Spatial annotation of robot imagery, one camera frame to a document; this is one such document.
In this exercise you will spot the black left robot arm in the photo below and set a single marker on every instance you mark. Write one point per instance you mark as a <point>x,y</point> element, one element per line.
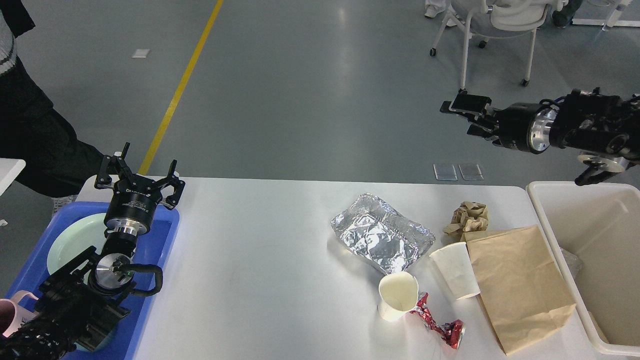
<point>81,303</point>

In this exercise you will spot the right floor socket plate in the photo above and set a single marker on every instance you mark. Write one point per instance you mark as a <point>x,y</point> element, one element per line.
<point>471,172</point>

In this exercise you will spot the brown paper ball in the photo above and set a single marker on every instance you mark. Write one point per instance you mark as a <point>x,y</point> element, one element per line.
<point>468,217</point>

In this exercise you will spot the pink HOME mug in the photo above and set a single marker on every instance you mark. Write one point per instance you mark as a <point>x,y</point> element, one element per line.
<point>12,315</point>

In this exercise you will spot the crumpled aluminium foil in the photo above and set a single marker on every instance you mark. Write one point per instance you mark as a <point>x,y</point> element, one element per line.
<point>377,232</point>

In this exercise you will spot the teal mug yellow inside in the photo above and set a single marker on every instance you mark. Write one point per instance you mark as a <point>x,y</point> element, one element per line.
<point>105,342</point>

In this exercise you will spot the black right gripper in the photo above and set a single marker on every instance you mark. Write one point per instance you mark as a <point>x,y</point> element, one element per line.
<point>523,127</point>

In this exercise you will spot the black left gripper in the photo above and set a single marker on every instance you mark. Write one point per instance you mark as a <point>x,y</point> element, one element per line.
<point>131,207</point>

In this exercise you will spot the white paper bowl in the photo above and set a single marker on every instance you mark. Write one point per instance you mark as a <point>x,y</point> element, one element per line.
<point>454,264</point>

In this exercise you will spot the floor socket plate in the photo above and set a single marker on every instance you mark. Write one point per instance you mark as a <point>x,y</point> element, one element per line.
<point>445,172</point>
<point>471,172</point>

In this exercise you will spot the white office chair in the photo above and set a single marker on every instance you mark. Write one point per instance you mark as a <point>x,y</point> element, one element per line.
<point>496,19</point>

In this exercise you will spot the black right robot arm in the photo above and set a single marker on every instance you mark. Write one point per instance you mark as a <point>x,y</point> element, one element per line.
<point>604,128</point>

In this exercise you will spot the crushed red can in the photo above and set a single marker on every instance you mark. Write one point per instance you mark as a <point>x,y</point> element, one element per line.
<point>450,332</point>

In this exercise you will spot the white paper cup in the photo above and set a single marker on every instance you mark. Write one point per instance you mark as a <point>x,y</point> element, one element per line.
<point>398,294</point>

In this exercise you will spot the left floor socket plate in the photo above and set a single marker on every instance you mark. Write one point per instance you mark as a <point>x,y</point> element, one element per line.
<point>445,172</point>

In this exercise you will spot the white side table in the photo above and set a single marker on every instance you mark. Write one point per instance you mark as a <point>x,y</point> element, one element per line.
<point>10,168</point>

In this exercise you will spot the brown paper bag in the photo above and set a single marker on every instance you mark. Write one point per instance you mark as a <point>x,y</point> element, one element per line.
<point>521,288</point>

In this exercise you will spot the mint green round plate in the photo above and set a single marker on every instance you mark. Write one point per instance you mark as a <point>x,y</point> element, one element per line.
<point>77,237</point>

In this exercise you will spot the person in black trousers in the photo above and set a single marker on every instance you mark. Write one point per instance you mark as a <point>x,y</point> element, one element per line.
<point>57,163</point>

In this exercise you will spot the white plastic bin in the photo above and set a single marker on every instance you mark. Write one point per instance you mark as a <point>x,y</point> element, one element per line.
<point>594,234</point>

